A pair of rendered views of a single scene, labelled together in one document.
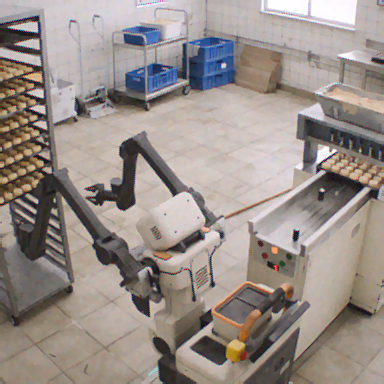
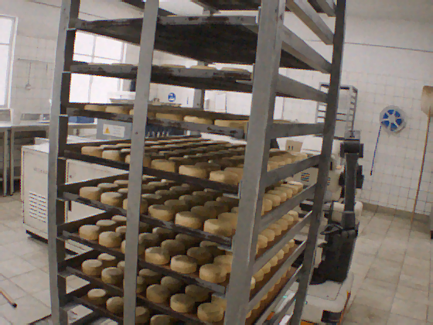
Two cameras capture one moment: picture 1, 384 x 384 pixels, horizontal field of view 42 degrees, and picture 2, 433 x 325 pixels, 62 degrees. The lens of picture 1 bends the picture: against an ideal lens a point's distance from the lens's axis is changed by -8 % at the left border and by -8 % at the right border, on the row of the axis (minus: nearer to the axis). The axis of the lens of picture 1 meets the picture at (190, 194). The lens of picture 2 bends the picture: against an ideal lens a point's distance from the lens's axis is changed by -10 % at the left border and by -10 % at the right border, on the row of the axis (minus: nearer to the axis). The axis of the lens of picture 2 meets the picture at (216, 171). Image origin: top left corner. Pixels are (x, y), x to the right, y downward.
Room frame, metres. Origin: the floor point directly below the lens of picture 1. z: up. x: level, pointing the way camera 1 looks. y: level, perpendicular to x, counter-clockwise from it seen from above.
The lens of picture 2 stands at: (2.83, 2.08, 1.36)
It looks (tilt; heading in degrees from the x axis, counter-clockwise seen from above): 10 degrees down; 255
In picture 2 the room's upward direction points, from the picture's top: 6 degrees clockwise
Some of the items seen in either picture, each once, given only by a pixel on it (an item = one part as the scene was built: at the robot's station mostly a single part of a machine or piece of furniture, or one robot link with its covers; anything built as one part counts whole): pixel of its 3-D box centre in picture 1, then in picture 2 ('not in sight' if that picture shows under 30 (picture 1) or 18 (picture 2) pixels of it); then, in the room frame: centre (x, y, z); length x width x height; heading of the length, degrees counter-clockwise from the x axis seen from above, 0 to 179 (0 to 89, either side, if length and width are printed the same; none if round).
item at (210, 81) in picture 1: (208, 76); not in sight; (6.93, -0.24, 0.10); 0.60 x 0.40 x 0.20; 133
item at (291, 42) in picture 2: not in sight; (302, 50); (2.44, 1.25, 1.50); 0.64 x 0.03 x 0.03; 50
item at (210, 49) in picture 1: (208, 48); not in sight; (6.93, -0.24, 0.50); 0.60 x 0.40 x 0.20; 138
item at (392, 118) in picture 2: not in sight; (388, 141); (-1.06, -2.72, 1.10); 0.41 x 0.17 x 1.10; 136
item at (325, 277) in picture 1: (307, 273); not in sight; (2.24, -0.63, 0.45); 0.70 x 0.34 x 0.90; 138
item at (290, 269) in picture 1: (275, 255); not in sight; (1.97, -0.39, 0.77); 0.24 x 0.04 x 0.14; 48
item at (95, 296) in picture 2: not in sight; (97, 296); (2.86, 1.20, 0.87); 0.05 x 0.05 x 0.02
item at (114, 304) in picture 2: not in sight; (117, 305); (2.82, 1.24, 0.87); 0.05 x 0.05 x 0.02
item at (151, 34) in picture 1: (140, 35); not in sight; (6.13, 0.58, 0.88); 0.40 x 0.30 x 0.16; 49
